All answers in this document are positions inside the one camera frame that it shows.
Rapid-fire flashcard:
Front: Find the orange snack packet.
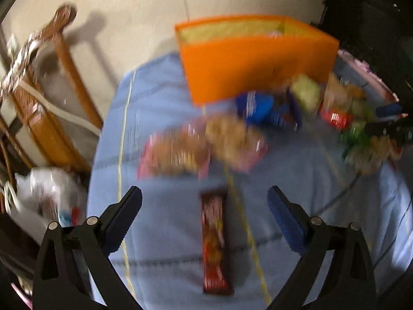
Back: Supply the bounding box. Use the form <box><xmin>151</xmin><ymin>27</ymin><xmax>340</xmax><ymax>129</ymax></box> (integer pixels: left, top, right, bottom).
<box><xmin>347</xmin><ymin>84</ymin><xmax>367</xmax><ymax>101</ymax></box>

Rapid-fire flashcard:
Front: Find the green cracker packet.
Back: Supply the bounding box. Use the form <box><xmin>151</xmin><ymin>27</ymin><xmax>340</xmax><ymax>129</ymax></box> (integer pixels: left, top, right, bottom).
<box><xmin>339</xmin><ymin>120</ymin><xmax>371</xmax><ymax>157</ymax></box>

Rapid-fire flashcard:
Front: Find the red snack packet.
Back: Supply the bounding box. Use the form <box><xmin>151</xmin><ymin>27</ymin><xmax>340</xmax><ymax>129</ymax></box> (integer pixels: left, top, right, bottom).
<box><xmin>319</xmin><ymin>109</ymin><xmax>353</xmax><ymax>130</ymax></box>

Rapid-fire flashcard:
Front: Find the light green snack packet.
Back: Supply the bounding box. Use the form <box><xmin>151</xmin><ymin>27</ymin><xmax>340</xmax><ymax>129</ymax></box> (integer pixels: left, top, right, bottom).
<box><xmin>290</xmin><ymin>74</ymin><xmax>323</xmax><ymax>114</ymax></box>

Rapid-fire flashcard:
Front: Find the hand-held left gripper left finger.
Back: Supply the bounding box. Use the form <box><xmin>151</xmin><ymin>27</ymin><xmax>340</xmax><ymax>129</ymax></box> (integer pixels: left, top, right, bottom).
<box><xmin>32</xmin><ymin>185</ymin><xmax>143</xmax><ymax>310</ymax></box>

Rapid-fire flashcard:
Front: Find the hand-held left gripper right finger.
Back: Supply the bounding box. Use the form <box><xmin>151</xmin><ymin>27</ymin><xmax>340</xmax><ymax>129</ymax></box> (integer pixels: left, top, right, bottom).
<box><xmin>267</xmin><ymin>185</ymin><xmax>378</xmax><ymax>310</ymax></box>

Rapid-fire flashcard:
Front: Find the white cable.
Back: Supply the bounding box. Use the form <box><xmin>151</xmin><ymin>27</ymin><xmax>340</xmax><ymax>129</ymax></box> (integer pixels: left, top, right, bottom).
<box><xmin>19</xmin><ymin>82</ymin><xmax>101</xmax><ymax>136</ymax></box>

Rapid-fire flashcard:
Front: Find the blue packet with white print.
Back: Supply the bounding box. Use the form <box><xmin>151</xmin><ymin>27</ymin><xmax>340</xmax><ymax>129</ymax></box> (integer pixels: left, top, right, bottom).
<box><xmin>235</xmin><ymin>91</ymin><xmax>275</xmax><ymax>126</ymax></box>

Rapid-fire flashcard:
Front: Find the dark carved wooden furniture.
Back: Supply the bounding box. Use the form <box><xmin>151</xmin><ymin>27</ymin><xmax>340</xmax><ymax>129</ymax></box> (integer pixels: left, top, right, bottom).
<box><xmin>318</xmin><ymin>0</ymin><xmax>413</xmax><ymax>104</ymax></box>

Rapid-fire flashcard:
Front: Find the brown snack packet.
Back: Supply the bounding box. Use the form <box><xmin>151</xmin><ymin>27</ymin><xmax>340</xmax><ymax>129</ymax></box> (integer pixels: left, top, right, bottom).
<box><xmin>323</xmin><ymin>74</ymin><xmax>352</xmax><ymax>112</ymax></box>

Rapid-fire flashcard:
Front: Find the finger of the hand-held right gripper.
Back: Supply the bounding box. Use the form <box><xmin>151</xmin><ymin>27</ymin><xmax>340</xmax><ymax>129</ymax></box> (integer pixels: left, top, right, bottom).
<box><xmin>375</xmin><ymin>103</ymin><xmax>404</xmax><ymax>119</ymax></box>
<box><xmin>364</xmin><ymin>120</ymin><xmax>410</xmax><ymax>147</ymax></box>

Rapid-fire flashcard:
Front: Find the orange cardboard box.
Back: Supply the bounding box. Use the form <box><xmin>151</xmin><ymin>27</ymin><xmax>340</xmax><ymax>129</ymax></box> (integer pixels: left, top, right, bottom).
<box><xmin>174</xmin><ymin>14</ymin><xmax>340</xmax><ymax>105</ymax></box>

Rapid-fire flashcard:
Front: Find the blue checked cloth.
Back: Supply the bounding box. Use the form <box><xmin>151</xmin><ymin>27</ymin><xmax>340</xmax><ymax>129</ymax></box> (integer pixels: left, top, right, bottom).
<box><xmin>85</xmin><ymin>50</ymin><xmax>413</xmax><ymax>310</ymax></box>

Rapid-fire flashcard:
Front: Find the dark blue snack packet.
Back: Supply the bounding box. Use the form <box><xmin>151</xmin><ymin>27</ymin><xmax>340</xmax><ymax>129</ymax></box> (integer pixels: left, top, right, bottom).
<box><xmin>269</xmin><ymin>90</ymin><xmax>303</xmax><ymax>132</ymax></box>

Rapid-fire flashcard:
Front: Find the pink cookie packet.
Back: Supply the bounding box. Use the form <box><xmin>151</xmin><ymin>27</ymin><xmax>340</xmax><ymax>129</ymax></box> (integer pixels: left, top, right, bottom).
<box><xmin>138</xmin><ymin>124</ymin><xmax>212</xmax><ymax>180</ymax></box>

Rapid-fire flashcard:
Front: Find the pink cloth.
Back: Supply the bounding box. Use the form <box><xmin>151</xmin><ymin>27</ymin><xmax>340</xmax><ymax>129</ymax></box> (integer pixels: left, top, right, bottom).
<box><xmin>336</xmin><ymin>49</ymin><xmax>399</xmax><ymax>102</ymax></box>

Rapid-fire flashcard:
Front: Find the red and brown chocolate bar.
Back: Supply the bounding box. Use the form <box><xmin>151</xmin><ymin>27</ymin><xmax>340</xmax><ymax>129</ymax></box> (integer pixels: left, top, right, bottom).
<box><xmin>199</xmin><ymin>190</ymin><xmax>235</xmax><ymax>295</ymax></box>

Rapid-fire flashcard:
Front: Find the pink snack packet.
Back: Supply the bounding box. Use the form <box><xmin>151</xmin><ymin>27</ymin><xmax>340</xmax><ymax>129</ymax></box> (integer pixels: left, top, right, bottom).
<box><xmin>206</xmin><ymin>115</ymin><xmax>268</xmax><ymax>172</ymax></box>

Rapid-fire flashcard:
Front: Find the white plastic bag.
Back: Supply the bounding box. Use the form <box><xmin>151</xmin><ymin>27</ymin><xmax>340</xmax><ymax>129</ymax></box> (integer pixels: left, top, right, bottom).
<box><xmin>5</xmin><ymin>167</ymin><xmax>89</xmax><ymax>230</ymax></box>

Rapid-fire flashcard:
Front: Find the brown carved wooden chair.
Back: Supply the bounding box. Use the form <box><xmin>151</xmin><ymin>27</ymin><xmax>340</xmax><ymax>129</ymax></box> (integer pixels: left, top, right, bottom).
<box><xmin>0</xmin><ymin>4</ymin><xmax>104</xmax><ymax>176</ymax></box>

